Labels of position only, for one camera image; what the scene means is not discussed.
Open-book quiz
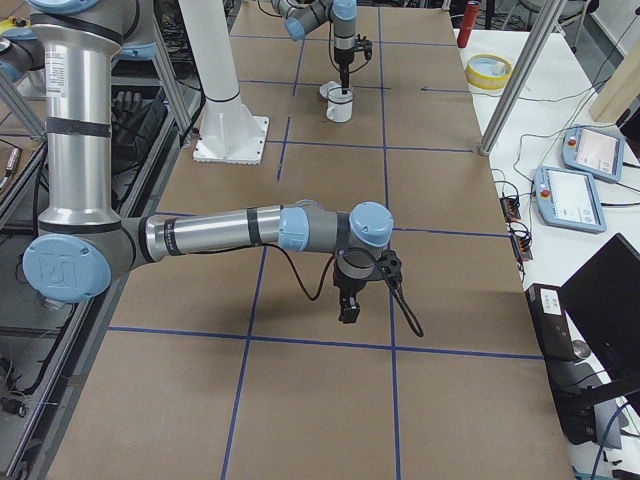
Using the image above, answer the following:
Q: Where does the near teach pendant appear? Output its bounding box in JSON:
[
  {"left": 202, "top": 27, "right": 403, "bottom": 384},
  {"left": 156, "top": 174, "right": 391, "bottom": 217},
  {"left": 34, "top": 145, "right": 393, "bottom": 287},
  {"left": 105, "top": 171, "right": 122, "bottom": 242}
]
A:
[{"left": 533, "top": 166, "right": 607, "bottom": 233}]

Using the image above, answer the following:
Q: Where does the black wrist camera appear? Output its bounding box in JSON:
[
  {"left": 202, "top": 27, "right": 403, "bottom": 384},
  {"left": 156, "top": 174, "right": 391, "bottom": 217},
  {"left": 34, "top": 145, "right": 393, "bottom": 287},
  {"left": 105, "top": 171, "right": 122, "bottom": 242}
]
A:
[
  {"left": 354, "top": 34, "right": 372, "bottom": 62},
  {"left": 376, "top": 249, "right": 403, "bottom": 289}
]

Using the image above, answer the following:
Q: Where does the yellow tape roll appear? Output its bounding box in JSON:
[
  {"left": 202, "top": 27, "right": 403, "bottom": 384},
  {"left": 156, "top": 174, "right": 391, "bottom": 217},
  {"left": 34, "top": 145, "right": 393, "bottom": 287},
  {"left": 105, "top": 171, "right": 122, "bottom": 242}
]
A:
[{"left": 465, "top": 54, "right": 513, "bottom": 90}]

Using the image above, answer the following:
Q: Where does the red cylinder tube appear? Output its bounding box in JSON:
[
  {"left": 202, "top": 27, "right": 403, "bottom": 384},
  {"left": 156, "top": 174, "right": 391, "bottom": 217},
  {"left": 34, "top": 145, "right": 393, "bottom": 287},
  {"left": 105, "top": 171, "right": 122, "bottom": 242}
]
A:
[{"left": 456, "top": 1, "right": 480, "bottom": 49}]

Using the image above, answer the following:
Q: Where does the black monitor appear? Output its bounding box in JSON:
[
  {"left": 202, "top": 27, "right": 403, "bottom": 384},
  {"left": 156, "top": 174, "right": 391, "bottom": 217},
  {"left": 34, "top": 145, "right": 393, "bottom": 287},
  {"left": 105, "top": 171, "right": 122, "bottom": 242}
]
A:
[{"left": 559, "top": 233, "right": 639, "bottom": 380}]

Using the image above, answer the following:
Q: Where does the white enamel mug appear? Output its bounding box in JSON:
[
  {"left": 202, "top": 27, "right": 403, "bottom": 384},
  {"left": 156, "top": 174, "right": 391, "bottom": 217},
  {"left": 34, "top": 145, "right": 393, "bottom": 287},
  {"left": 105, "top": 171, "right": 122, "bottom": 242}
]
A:
[{"left": 326, "top": 100, "right": 353, "bottom": 123}]

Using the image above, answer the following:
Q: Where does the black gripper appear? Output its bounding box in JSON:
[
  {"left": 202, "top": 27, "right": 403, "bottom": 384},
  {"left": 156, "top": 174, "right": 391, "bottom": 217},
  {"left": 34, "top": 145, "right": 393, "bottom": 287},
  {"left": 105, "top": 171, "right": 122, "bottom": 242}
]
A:
[
  {"left": 333, "top": 47, "right": 354, "bottom": 95},
  {"left": 333, "top": 267, "right": 368, "bottom": 324}
]

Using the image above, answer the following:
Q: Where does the black camera cable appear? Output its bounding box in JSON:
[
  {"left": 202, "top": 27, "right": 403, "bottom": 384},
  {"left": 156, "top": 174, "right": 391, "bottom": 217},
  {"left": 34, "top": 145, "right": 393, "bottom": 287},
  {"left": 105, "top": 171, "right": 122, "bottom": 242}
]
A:
[
  {"left": 329, "top": 19, "right": 374, "bottom": 76},
  {"left": 262, "top": 242, "right": 426, "bottom": 339}
]

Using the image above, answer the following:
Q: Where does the white camera stand base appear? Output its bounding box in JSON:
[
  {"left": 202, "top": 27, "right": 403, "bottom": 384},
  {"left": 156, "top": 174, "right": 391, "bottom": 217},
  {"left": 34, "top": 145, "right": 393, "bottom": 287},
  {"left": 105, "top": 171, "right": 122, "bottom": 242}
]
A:
[{"left": 179, "top": 0, "right": 269, "bottom": 165}]

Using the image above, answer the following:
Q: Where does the clear plastic funnel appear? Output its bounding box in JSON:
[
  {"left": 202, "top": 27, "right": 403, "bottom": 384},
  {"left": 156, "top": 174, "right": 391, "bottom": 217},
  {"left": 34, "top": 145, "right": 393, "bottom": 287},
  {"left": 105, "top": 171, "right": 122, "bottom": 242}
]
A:
[{"left": 327, "top": 86, "right": 353, "bottom": 105}]

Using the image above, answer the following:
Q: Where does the brown paper table cover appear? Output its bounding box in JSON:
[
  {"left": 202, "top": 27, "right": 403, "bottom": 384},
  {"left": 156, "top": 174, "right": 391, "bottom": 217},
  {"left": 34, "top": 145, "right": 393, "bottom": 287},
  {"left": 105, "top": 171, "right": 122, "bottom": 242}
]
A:
[{"left": 48, "top": 3, "right": 572, "bottom": 479}]

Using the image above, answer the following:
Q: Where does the aluminium frame post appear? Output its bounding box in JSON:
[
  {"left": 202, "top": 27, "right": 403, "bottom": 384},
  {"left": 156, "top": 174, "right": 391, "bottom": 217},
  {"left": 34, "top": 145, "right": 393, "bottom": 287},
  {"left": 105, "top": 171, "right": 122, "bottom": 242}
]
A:
[{"left": 478, "top": 0, "right": 567, "bottom": 156}]

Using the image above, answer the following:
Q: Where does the far teach pendant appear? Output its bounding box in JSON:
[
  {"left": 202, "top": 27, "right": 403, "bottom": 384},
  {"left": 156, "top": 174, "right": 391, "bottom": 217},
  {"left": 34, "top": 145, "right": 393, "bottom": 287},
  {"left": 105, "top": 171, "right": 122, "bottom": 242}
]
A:
[{"left": 561, "top": 126, "right": 624, "bottom": 183}]

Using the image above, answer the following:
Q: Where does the teach pendant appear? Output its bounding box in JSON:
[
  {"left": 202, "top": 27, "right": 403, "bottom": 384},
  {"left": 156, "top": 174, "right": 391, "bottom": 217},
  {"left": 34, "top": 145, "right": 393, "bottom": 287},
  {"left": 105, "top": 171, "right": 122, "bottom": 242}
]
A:
[
  {"left": 533, "top": 166, "right": 607, "bottom": 233},
  {"left": 561, "top": 126, "right": 624, "bottom": 183}
]

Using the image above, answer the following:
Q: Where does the black box device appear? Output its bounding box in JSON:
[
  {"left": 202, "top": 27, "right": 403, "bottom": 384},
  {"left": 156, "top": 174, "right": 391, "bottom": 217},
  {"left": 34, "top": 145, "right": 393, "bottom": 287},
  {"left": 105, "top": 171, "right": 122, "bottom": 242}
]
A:
[{"left": 525, "top": 283, "right": 577, "bottom": 362}]

